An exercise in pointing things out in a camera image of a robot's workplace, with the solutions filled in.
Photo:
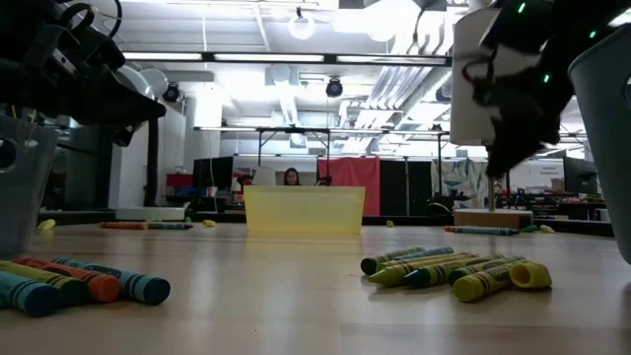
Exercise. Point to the teal plastic bin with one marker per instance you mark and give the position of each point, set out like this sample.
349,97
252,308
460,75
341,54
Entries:
606,148

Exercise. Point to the dark green crayon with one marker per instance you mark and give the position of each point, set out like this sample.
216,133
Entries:
463,273

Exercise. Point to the yellow hollow crayon stub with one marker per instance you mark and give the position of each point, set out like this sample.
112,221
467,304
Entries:
532,275

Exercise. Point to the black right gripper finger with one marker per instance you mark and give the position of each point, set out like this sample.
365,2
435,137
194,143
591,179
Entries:
516,150
497,158

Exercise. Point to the black metal workbench frame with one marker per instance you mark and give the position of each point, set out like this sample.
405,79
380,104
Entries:
296,130

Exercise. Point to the white gooseneck desk lamp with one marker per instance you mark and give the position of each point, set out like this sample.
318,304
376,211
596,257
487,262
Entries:
148,213

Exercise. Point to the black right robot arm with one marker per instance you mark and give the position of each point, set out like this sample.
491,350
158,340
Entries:
557,44

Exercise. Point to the white shade wooden base lamp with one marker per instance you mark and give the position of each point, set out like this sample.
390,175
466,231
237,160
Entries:
468,98

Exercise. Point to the grey translucent plastic tray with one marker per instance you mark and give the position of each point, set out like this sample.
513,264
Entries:
20,197

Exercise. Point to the yellow translucent plastic bin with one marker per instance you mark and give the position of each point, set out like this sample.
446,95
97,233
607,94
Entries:
305,209

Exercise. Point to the black round ceiling unit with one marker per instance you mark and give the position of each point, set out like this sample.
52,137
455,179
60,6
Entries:
171,92
334,88

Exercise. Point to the dark blue tipped crayon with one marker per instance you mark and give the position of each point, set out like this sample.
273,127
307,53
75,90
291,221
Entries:
424,277

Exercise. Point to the black monitor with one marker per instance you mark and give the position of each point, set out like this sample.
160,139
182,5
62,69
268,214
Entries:
213,172
579,175

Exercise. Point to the red partition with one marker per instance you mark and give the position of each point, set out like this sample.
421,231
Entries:
350,172

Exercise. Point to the black partition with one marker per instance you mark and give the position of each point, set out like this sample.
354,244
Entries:
394,187

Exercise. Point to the person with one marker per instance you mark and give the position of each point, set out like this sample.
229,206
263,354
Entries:
292,177

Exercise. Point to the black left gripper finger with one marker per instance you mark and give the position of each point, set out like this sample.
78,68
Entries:
128,103
125,134

